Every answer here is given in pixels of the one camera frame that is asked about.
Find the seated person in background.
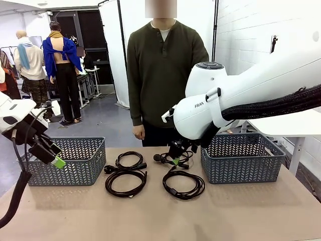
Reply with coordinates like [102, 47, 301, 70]
[76, 46, 95, 73]

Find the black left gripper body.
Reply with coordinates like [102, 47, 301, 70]
[1, 115, 52, 151]

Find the mannequin with beige sweater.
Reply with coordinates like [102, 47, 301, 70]
[14, 30, 53, 121]

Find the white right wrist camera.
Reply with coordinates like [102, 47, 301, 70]
[162, 106, 178, 124]

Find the grey plastic lattice basket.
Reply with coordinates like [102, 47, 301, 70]
[200, 133, 286, 185]
[17, 137, 106, 187]

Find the person in green sweater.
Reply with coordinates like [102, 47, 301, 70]
[126, 20, 210, 148]

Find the white backdrop screen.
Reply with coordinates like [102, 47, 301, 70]
[98, 0, 219, 108]

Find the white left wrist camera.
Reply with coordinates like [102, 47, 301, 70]
[46, 99, 62, 116]

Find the person's right hand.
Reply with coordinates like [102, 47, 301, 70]
[132, 124, 145, 140]

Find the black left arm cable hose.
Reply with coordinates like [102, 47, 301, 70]
[0, 106, 55, 229]

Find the background work desk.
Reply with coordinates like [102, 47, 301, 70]
[75, 67, 102, 108]

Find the person's right forearm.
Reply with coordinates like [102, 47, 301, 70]
[129, 94, 145, 126]

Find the black power cord with plug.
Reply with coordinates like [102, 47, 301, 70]
[104, 151, 148, 174]

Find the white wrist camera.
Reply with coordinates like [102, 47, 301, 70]
[162, 106, 178, 124]
[46, 99, 62, 116]

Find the black cable with round plug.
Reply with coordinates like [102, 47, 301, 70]
[153, 148, 194, 169]

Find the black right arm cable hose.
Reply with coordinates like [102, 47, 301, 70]
[200, 84, 321, 149]

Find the black partition panel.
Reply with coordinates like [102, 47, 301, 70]
[51, 10, 116, 86]

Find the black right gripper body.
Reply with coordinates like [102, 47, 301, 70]
[168, 137, 201, 158]

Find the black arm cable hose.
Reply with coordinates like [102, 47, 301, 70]
[0, 106, 55, 229]
[200, 84, 321, 149]

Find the mannequin with blue shirt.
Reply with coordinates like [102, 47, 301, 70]
[42, 21, 83, 125]

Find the black cable with adapter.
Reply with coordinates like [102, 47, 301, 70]
[162, 165, 206, 201]

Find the black camera tripod stand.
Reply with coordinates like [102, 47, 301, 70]
[270, 35, 279, 54]

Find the large black cable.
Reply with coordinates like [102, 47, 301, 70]
[104, 168, 148, 199]

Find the white side table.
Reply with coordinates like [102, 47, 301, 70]
[240, 107, 321, 176]

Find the black backdrop stand pole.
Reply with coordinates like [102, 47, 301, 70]
[116, 0, 127, 67]
[212, 0, 219, 63]

